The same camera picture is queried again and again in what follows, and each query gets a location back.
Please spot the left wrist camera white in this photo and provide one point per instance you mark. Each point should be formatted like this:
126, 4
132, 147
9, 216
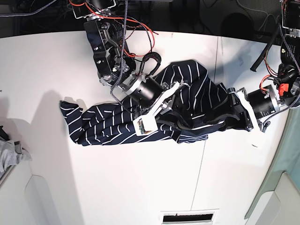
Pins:
256, 138

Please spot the green white bin right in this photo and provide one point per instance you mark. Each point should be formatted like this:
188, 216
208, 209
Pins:
277, 201

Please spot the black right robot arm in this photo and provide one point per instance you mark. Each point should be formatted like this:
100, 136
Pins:
118, 68

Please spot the white bin left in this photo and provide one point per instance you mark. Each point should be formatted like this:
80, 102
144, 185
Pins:
25, 198

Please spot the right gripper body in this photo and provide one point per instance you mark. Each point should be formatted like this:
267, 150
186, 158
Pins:
146, 95

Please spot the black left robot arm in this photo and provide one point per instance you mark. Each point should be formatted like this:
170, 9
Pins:
278, 91

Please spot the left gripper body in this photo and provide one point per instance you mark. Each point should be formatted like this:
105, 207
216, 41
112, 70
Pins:
264, 103

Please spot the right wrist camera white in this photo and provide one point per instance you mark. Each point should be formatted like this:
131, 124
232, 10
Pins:
145, 125

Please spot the grey cloth pile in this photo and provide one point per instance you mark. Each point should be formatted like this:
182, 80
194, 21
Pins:
11, 153

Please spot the white cables background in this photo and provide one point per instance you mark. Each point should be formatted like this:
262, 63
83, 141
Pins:
263, 14

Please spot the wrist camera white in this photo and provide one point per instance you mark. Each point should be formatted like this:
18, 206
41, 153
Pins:
145, 125
256, 138

